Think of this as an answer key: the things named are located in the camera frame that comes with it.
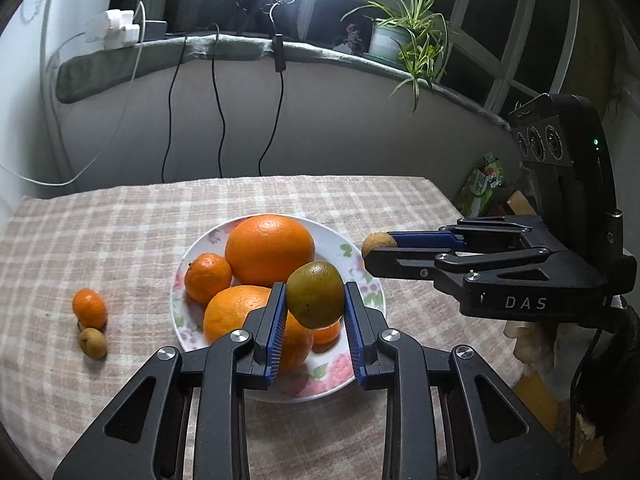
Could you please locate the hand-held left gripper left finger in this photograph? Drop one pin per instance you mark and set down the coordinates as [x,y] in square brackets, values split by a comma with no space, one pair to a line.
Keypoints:
[275,335]

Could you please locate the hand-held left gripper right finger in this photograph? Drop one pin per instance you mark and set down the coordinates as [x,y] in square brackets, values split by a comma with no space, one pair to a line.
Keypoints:
[356,335]

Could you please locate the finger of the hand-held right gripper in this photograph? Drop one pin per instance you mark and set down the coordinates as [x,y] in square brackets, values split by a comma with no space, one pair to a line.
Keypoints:
[430,240]
[400,264]

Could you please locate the brown longan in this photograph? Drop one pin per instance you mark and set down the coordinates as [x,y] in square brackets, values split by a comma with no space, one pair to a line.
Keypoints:
[93,343]
[377,242]

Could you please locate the white floral plate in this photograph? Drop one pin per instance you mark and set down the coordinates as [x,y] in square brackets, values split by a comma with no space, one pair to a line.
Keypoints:
[345,260]

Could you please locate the green citrus fruit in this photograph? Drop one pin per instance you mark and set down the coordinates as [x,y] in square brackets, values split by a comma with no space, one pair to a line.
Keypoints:
[315,294]

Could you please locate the large orange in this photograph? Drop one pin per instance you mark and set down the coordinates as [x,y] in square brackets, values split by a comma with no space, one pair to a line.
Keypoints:
[270,250]

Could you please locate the person's right hand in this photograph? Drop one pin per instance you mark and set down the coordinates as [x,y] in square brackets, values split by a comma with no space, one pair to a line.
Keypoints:
[532,347]

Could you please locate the small tangerine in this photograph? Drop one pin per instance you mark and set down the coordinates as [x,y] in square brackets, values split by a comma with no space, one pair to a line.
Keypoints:
[327,333]
[90,307]

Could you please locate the brown box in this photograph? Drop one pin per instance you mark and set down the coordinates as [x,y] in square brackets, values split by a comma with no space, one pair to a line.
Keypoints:
[517,205]

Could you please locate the green box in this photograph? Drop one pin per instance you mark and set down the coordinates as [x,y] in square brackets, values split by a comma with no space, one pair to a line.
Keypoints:
[482,185]

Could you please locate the checked beige tablecloth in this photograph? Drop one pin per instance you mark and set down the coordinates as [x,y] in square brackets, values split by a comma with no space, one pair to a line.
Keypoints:
[125,220]

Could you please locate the yellow object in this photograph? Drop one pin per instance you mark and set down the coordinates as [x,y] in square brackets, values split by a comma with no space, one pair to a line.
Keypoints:
[537,400]

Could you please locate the potted spider plant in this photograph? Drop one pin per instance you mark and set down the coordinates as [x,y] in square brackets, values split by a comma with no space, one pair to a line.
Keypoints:
[390,42]

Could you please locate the small flowering plant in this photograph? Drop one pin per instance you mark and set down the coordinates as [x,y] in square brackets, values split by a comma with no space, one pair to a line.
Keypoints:
[352,35]

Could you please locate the grey windowsill cloth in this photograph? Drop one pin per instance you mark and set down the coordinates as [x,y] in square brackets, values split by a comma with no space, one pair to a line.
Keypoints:
[100,72]

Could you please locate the white power strip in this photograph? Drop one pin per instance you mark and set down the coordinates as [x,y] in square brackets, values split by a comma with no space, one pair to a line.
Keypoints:
[124,37]
[107,20]

